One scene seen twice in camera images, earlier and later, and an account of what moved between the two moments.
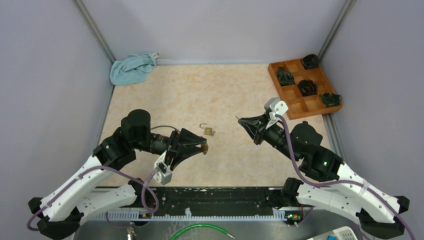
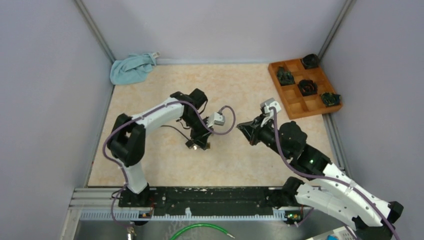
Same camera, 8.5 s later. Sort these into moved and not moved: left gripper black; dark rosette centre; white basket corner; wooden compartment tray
Moved: left gripper black
Not moved: wooden compartment tray; dark rosette centre; white basket corner
